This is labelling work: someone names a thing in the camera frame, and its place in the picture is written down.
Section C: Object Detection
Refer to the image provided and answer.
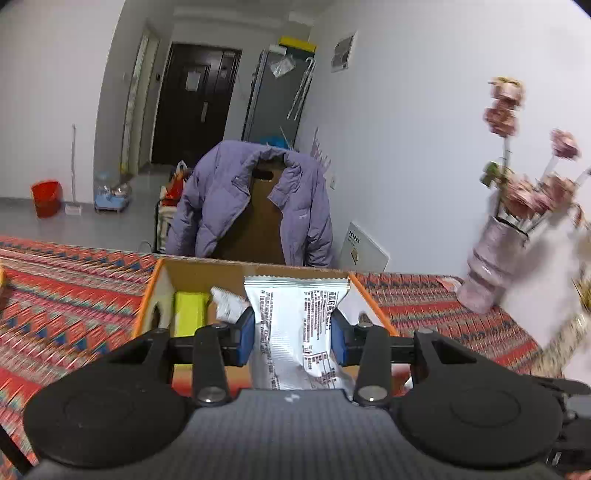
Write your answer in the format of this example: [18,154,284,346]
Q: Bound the white silver snack packet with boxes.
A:
[245,276,353,396]
[211,287,250,324]

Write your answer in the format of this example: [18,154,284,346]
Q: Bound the green packet in box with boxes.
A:
[173,292,211,337]

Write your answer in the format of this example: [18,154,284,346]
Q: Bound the cardboard snack box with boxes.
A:
[132,257,399,396]

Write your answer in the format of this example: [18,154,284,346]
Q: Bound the brown wooden chair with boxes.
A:
[211,157,286,265]

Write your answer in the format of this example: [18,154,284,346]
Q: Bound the purple puffer jacket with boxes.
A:
[165,140,332,268]

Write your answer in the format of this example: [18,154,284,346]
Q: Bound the patterned red tablecloth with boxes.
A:
[1,237,541,460]

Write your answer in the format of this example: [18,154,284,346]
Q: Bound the pink ceramic vase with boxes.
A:
[457,216,529,314]

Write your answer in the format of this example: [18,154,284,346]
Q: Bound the pet feeder tray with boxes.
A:
[94,173,132,213]

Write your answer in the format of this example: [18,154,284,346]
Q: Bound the white mop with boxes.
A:
[64,124,82,217]

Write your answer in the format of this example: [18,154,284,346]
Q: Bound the dried pink roses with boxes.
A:
[480,76,590,236]

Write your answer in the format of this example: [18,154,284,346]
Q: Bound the red plastic bucket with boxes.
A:
[31,180,62,219]

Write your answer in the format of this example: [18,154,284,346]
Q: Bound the dark entrance door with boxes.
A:
[151,43,242,167]

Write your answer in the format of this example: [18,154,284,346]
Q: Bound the grey refrigerator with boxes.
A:
[242,46,315,149]

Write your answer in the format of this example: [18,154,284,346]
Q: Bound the white wall heater panel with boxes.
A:
[338,222,390,273]

